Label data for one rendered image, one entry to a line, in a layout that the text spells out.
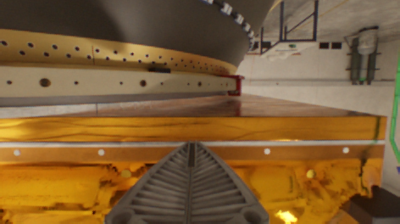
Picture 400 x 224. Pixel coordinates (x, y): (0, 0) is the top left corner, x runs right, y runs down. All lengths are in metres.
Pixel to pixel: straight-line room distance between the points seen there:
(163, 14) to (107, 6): 0.11
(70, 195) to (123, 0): 0.35
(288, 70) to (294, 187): 6.32
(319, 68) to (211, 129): 7.02
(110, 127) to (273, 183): 0.31
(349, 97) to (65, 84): 8.03
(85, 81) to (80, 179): 0.18
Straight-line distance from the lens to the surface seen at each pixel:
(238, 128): 0.30
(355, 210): 0.42
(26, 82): 0.37
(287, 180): 0.36
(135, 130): 0.31
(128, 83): 0.34
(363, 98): 8.43
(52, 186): 0.40
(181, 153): 0.16
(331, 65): 7.55
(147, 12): 0.38
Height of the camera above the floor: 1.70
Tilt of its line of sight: 5 degrees up
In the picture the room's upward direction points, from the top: 180 degrees counter-clockwise
